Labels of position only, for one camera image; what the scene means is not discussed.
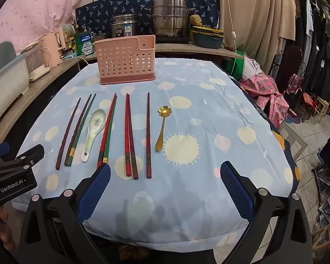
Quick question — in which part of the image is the row of hanging clothes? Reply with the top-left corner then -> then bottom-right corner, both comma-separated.
290,0 -> 330,116

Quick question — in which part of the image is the stainless steel steamer pot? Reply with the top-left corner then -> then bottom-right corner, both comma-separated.
151,0 -> 190,37

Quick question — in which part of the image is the pink electric kettle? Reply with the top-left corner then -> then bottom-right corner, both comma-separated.
38,27 -> 65,68

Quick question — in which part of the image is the green tin can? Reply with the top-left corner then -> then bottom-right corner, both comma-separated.
74,31 -> 95,57

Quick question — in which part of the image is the blue plastic basin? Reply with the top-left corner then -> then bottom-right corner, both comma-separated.
192,31 -> 225,49

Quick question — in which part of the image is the gold flower-shaped spoon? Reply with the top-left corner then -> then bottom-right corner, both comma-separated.
155,105 -> 173,152

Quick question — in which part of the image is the person's left hand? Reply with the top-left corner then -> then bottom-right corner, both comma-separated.
0,206 -> 17,252

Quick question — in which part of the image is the stainless steel rice cooker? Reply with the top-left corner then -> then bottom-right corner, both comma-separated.
110,14 -> 139,38

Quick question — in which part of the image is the green cloth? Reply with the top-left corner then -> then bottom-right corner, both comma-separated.
231,50 -> 246,80

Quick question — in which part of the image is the beige curtain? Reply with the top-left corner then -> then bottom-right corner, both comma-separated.
196,0 -> 296,73

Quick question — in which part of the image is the yellow plastic basin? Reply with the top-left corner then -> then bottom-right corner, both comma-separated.
192,26 -> 225,37

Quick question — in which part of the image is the light blue spotted tablecloth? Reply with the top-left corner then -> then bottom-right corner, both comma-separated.
12,56 -> 295,246

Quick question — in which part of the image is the yellow wooden stool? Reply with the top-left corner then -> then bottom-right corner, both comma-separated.
302,95 -> 330,121

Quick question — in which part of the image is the white and green box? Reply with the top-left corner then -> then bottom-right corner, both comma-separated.
61,24 -> 76,39

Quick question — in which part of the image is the pink pineapple-print cloth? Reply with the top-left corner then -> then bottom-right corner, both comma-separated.
240,71 -> 290,128

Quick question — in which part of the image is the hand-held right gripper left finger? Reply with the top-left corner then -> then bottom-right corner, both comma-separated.
19,163 -> 112,264

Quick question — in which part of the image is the dark purple chopstick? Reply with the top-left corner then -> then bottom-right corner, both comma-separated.
55,97 -> 81,171

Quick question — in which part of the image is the white plastic tub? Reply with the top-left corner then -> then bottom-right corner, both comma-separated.
0,42 -> 30,99

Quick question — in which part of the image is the clear glass kettle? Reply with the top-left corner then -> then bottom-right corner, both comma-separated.
25,44 -> 51,82

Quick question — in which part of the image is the navy leaf-print cloth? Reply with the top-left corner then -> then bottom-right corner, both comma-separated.
75,0 -> 220,37

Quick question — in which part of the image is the black induction cooktop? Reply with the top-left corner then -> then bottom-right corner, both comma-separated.
155,34 -> 193,44

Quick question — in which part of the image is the white ceramic soup spoon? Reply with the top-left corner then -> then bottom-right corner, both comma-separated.
81,108 -> 107,162

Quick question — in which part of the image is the red and green chopstick pair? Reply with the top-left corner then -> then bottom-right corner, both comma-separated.
97,93 -> 117,169

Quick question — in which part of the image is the dark maroon chopstick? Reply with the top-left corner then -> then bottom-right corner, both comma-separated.
146,92 -> 152,179
127,94 -> 139,180

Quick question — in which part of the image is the white cable with switch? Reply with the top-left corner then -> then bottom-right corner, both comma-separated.
225,0 -> 238,77

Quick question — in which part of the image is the brown chopstick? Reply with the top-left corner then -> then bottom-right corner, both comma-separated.
64,94 -> 92,167

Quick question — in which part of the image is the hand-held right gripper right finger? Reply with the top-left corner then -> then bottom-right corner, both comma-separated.
220,162 -> 313,264

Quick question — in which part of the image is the pink perforated utensil holder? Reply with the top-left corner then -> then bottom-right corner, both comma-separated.
95,35 -> 156,86

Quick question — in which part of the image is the pink printed curtain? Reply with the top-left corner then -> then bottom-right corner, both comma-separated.
0,0 -> 95,55

